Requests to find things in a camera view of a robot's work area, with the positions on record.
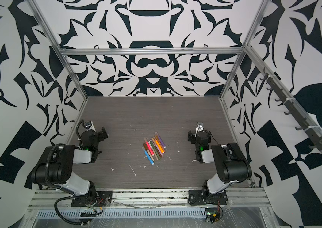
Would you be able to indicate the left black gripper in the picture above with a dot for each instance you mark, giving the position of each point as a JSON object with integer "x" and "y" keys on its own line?
{"x": 101, "y": 134}

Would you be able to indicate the blue highlighter pen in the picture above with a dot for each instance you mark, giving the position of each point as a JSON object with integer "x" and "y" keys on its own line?
{"x": 148, "y": 157}

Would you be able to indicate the white cable duct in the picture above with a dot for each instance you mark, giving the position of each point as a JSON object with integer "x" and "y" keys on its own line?
{"x": 198, "y": 213}

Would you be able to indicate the gold brown pen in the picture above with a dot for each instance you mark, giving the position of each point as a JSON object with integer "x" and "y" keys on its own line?
{"x": 153, "y": 139}

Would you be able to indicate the pink highlighter pen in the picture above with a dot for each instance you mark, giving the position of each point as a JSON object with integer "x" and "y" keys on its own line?
{"x": 149, "y": 147}

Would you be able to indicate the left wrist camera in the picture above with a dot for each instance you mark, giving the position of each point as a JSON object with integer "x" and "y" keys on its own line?
{"x": 89, "y": 126}

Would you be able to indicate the green pen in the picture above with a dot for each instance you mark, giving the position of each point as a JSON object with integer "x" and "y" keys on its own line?
{"x": 156, "y": 152}

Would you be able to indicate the aluminium front rail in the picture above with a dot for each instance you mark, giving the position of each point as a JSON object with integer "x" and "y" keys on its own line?
{"x": 178, "y": 198}

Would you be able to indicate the orange highlighter pen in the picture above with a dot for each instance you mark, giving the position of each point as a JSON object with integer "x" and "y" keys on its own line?
{"x": 159, "y": 146}

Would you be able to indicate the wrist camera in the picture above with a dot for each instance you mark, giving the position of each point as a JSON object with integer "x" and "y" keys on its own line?
{"x": 89, "y": 126}
{"x": 199, "y": 127}

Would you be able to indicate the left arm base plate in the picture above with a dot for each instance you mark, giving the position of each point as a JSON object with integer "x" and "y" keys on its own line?
{"x": 98, "y": 199}

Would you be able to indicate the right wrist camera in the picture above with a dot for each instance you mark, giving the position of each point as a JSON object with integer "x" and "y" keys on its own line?
{"x": 199, "y": 127}

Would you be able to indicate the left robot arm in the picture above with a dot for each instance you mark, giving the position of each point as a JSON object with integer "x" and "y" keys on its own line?
{"x": 55, "y": 167}

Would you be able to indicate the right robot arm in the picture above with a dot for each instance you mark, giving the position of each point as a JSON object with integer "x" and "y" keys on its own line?
{"x": 231, "y": 165}

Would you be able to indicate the purple marker pen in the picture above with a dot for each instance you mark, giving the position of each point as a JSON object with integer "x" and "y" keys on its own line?
{"x": 160, "y": 139}

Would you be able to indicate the green circuit board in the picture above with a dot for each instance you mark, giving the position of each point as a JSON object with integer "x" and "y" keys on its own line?
{"x": 215, "y": 216}

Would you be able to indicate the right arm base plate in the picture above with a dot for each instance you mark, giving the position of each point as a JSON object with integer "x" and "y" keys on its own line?
{"x": 206, "y": 198}

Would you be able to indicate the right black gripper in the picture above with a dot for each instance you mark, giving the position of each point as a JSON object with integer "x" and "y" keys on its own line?
{"x": 191, "y": 137}

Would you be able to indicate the light pink cap pen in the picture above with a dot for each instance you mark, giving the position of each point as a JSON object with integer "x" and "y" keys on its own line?
{"x": 157, "y": 149}

